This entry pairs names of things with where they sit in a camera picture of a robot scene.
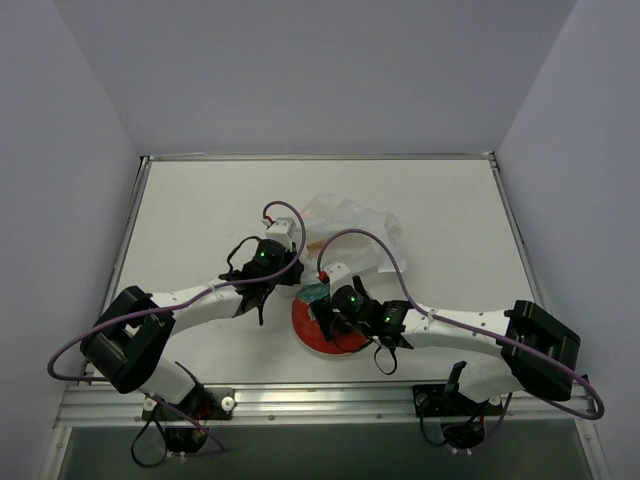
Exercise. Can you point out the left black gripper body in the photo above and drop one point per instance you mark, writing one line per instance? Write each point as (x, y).
(288, 270)

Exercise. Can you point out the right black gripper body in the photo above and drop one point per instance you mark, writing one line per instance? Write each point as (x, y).
(326, 310)

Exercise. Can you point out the white translucent plastic bag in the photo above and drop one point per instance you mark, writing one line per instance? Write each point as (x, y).
(341, 230)

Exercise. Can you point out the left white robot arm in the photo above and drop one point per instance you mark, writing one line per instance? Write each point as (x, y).
(128, 351)

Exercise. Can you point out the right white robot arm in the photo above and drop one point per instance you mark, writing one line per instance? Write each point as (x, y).
(524, 348)

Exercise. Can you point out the red and teal plate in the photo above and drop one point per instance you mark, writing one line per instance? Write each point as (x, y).
(322, 337)

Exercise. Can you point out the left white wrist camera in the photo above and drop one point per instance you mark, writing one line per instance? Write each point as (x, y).
(280, 230)

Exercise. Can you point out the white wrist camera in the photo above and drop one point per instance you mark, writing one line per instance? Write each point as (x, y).
(280, 230)
(336, 275)

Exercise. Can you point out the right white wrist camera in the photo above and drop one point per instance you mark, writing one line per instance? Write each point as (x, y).
(336, 275)

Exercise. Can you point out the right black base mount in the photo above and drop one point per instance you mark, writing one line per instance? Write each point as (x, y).
(463, 429)

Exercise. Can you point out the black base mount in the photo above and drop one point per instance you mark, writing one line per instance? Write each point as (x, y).
(463, 429)
(178, 405)

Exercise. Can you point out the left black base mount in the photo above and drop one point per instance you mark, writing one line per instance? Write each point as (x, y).
(178, 405)

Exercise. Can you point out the aluminium front rail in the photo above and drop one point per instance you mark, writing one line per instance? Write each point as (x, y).
(255, 404)

